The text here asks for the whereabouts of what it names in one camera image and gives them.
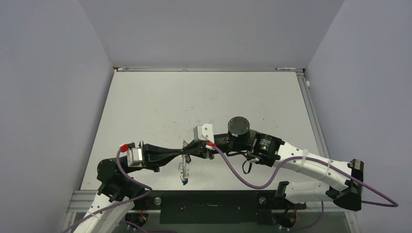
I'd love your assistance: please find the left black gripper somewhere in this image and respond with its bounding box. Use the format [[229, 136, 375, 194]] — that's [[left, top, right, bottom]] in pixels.
[[124, 140, 182, 173]]

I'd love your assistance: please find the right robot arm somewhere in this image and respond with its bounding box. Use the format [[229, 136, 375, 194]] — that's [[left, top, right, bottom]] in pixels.
[[183, 116, 364, 211]]

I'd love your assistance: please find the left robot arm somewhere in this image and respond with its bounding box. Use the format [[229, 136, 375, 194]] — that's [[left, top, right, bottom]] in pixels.
[[64, 143, 184, 233]]

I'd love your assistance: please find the red white marker pen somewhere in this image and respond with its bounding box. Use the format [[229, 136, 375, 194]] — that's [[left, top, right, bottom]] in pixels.
[[275, 67, 297, 71]]

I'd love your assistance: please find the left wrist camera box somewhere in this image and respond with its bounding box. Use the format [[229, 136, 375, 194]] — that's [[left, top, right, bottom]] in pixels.
[[120, 142, 144, 167]]

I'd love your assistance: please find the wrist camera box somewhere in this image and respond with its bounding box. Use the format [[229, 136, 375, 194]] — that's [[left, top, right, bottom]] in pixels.
[[193, 123, 216, 150], [120, 142, 144, 167]]

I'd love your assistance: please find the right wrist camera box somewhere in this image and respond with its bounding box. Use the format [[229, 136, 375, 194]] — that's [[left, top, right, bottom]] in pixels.
[[193, 123, 216, 150]]

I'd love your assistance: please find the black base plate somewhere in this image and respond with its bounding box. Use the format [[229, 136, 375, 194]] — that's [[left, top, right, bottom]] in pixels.
[[125, 193, 298, 226]]

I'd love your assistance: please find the aluminium frame rail front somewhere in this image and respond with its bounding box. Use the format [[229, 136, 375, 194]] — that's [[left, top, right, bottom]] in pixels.
[[67, 190, 349, 213]]

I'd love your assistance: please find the aluminium frame rail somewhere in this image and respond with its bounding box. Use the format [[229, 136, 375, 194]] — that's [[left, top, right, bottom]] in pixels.
[[113, 67, 304, 72], [67, 190, 349, 213], [296, 69, 330, 158]]

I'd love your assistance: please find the aluminium frame rail back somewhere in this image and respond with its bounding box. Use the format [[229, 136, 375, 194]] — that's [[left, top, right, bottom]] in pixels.
[[113, 67, 304, 72]]

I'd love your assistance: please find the aluminium frame rail right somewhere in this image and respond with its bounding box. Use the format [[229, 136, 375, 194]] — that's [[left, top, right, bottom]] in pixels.
[[296, 69, 330, 158]]

